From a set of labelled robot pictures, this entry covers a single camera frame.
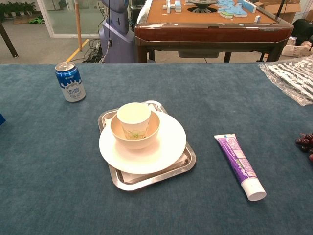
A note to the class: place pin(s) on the white paper cup floral print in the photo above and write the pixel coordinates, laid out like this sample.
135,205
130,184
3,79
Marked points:
133,118

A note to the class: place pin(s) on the cardboard box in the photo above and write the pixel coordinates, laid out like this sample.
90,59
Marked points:
281,8

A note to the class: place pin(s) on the stainless steel tray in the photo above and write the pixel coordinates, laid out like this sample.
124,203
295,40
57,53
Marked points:
151,181

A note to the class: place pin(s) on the white round plate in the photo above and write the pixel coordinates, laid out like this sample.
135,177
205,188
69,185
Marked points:
166,147

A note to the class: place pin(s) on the wooden pole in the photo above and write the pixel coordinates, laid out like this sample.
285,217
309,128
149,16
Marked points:
78,24

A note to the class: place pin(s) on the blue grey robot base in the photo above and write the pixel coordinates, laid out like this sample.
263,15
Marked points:
117,34

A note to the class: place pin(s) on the white plastic basket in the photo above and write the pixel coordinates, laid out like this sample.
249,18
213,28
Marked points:
294,50

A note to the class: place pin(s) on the cream bowl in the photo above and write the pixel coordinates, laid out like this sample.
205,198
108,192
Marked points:
151,132

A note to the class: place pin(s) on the dark table leg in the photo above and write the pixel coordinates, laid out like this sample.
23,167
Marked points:
8,41

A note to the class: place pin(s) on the blue table cloth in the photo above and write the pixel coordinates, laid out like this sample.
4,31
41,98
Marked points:
49,159

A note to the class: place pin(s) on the potted green plants row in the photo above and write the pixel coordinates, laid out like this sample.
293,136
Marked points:
17,8

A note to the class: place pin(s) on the dark red grape bunch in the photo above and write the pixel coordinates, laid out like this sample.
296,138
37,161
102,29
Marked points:
305,143

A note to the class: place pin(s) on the clear plastic bag black print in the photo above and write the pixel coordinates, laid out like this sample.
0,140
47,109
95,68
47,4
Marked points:
292,78

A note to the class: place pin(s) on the blue object at edge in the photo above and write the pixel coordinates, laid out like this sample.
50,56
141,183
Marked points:
1,119

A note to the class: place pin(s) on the blue white drink can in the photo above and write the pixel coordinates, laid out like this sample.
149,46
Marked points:
71,84

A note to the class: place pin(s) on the brown mahjong table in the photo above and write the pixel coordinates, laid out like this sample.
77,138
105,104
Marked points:
210,31

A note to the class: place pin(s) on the purple white toothpaste tube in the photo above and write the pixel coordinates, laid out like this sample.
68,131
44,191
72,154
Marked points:
238,160

